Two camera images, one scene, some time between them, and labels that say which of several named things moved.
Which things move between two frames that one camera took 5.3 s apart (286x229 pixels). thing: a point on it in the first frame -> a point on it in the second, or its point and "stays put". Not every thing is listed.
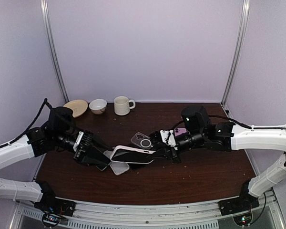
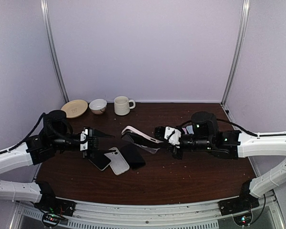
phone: [128, 155] -> [135, 139]
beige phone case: [118, 167] stays put
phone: [102, 161] stays put
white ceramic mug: [121, 105] stays put
